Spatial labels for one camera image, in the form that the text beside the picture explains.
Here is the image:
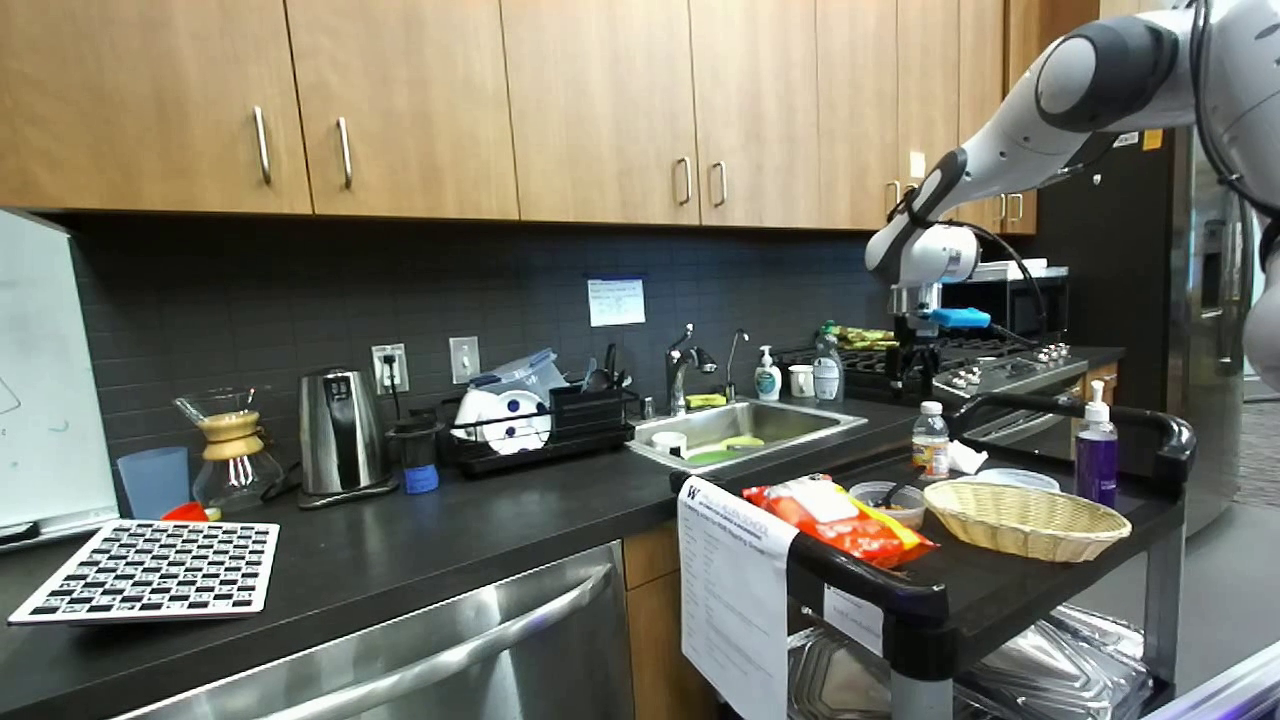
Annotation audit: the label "stainless steel dishwasher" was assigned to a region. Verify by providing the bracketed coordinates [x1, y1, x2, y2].
[113, 536, 634, 720]

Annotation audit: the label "white soap dispenser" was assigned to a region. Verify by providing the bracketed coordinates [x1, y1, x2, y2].
[747, 338, 789, 407]

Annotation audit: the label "whiteboard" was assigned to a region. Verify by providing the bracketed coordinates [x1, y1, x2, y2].
[0, 203, 124, 545]

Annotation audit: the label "stainless steel refrigerator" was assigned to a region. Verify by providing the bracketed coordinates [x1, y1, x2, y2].
[1034, 103, 1262, 536]

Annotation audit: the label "black and white grid trivet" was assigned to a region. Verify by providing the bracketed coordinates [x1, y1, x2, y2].
[5, 517, 284, 627]

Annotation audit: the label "glass pour-over coffee maker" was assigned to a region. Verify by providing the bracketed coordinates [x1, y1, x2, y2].
[171, 383, 287, 520]

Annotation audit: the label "woven wicker basket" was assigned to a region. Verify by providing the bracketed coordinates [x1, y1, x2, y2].
[919, 474, 1135, 569]

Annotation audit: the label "thin chrome tap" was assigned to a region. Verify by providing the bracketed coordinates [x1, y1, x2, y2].
[724, 329, 755, 398]

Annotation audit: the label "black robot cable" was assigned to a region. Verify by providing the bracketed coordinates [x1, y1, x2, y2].
[956, 216, 1060, 352]

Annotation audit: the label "clear dish soap bottle green cap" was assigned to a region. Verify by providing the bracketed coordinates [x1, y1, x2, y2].
[809, 332, 846, 407]

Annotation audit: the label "stainless steel sink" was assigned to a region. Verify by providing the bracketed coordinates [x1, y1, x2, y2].
[622, 396, 870, 480]

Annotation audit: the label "black microwave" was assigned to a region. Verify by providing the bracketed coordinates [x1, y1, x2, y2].
[935, 256, 1070, 338]

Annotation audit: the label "chrome faucet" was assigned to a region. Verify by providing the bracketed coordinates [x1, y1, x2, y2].
[659, 320, 721, 416]

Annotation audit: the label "orange snack package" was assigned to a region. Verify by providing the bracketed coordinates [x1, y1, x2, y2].
[741, 471, 935, 576]

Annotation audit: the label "wooden lower cabinet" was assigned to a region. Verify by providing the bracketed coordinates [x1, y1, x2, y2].
[617, 520, 724, 720]

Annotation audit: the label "purple hand soap pump bottle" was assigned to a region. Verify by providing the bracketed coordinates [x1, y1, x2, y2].
[1070, 374, 1123, 512]

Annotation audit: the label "small blue cup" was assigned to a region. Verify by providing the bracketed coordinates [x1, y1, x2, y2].
[394, 454, 443, 501]

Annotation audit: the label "pale lilac board edge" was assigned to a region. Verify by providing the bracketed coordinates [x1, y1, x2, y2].
[1142, 637, 1280, 720]

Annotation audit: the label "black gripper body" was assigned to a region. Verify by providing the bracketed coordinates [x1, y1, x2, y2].
[884, 311, 945, 360]

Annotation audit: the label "white paper sheet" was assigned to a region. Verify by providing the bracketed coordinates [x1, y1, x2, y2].
[670, 471, 799, 720]

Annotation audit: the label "stainless steel kettle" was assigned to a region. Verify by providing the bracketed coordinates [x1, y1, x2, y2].
[291, 369, 400, 512]

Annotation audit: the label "white crumpled tissue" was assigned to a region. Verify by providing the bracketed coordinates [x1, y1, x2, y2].
[940, 436, 990, 480]

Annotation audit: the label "wooden upper cabinets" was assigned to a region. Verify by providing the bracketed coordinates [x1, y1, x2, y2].
[0, 0, 1070, 235]

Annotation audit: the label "black utility cart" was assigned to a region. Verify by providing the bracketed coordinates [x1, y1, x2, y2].
[784, 396, 1201, 720]

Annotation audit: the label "white wall outlet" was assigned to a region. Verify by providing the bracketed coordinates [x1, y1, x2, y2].
[369, 338, 411, 396]
[443, 332, 484, 386]

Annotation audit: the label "black dish rack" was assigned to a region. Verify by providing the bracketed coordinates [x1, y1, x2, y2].
[440, 348, 640, 480]

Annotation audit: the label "green oven mitts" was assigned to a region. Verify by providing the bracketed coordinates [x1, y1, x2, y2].
[821, 320, 901, 360]

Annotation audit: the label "clear bottle with orange label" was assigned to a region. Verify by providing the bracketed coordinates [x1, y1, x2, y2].
[907, 396, 951, 483]

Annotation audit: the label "white wall note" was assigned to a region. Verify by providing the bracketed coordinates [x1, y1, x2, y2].
[584, 276, 651, 332]

